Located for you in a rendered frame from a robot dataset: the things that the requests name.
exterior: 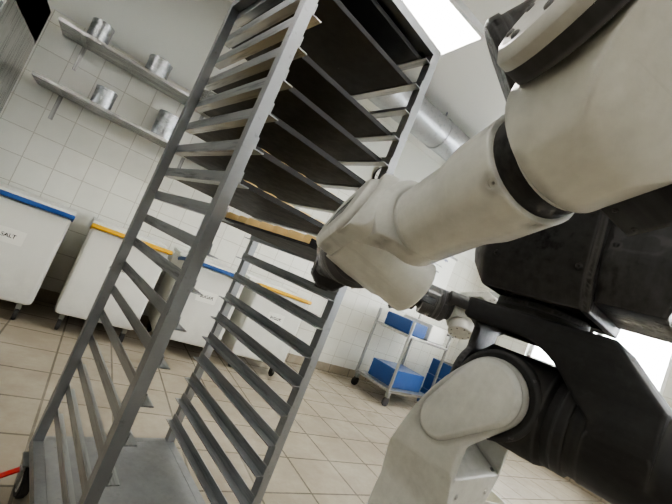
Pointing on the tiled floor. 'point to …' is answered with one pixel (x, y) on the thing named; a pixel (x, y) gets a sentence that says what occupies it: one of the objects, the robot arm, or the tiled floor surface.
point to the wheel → (22, 486)
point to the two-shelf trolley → (397, 363)
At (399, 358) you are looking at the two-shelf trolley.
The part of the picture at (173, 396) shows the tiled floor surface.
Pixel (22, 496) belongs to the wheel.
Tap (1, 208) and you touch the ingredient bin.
